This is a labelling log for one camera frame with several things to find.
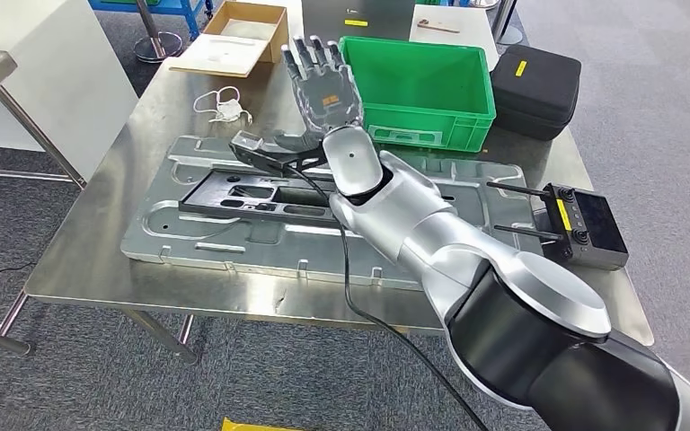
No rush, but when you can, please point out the stamped grey metal panel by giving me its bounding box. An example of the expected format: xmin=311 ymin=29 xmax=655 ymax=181
xmin=119 ymin=135 xmax=545 ymax=293

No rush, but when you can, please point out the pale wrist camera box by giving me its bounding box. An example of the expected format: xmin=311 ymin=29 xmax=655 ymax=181
xmin=230 ymin=130 xmax=263 ymax=153

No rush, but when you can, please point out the yellow floor tape rectangle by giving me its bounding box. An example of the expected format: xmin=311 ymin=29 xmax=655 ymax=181
xmin=221 ymin=418 xmax=305 ymax=431

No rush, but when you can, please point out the small brown flat item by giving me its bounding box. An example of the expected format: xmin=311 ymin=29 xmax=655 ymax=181
xmin=416 ymin=19 xmax=461 ymax=34

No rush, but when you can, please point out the black plastic car trim part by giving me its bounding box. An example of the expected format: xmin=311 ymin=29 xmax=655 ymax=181
xmin=178 ymin=168 xmax=346 ymax=227

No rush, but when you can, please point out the black floor cable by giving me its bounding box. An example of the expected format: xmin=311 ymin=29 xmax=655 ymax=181
xmin=0 ymin=261 xmax=37 ymax=284

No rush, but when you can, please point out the open cardboard box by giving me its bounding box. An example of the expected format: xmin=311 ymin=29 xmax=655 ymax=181
xmin=169 ymin=1 xmax=289 ymax=78

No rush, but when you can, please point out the blue metal cart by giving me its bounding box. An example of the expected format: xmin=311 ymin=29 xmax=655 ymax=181
xmin=87 ymin=0 xmax=216 ymax=40

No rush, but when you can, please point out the black zip case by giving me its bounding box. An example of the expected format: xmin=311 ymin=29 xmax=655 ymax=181
xmin=491 ymin=44 xmax=582 ymax=143

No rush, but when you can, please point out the grey laptop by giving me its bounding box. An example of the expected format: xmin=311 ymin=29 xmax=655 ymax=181
xmin=301 ymin=0 xmax=416 ymax=44

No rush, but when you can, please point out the steel workbench table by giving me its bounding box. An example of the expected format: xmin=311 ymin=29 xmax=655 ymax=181
xmin=23 ymin=56 xmax=656 ymax=365

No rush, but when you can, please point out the green plastic crate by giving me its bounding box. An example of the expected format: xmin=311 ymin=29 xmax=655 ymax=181
xmin=339 ymin=35 xmax=497 ymax=154

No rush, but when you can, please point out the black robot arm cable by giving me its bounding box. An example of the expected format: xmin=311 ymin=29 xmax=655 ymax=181
xmin=287 ymin=166 xmax=489 ymax=431

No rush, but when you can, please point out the black camera bracket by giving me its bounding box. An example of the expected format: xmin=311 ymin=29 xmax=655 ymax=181
xmin=228 ymin=139 xmax=328 ymax=177

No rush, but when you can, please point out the black antenna remote controller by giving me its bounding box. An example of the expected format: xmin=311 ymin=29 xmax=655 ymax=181
xmin=486 ymin=180 xmax=630 ymax=272

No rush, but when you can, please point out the white face mask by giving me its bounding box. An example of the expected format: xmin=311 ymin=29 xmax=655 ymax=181
xmin=192 ymin=85 xmax=254 ymax=126

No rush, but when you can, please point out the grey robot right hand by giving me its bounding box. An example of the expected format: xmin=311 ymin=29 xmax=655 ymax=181
xmin=273 ymin=35 xmax=364 ymax=154

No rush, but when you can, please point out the chrome stanchion post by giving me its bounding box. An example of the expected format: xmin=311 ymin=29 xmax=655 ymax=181
xmin=133 ymin=0 xmax=184 ymax=64
xmin=491 ymin=0 xmax=525 ymax=46

